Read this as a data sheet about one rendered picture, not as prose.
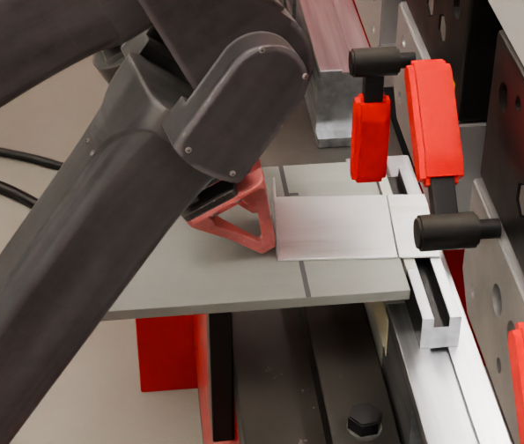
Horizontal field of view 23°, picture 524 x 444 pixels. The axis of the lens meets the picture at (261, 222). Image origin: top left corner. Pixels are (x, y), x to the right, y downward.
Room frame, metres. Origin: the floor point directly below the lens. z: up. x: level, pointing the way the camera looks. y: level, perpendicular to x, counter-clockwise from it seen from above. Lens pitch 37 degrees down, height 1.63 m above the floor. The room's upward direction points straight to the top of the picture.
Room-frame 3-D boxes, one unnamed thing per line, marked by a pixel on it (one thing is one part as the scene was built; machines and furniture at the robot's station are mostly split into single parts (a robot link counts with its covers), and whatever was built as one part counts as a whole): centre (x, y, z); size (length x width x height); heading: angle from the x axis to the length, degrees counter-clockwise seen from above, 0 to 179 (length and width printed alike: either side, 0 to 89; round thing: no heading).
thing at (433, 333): (0.83, -0.12, 0.99); 0.20 x 0.03 x 0.03; 6
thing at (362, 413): (0.71, -0.08, 0.91); 0.03 x 0.03 x 0.02
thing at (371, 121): (0.69, -0.07, 1.20); 0.04 x 0.02 x 0.10; 96
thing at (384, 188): (0.86, -0.11, 0.99); 0.14 x 0.01 x 0.03; 6
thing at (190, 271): (0.84, 0.03, 1.00); 0.26 x 0.18 x 0.01; 96
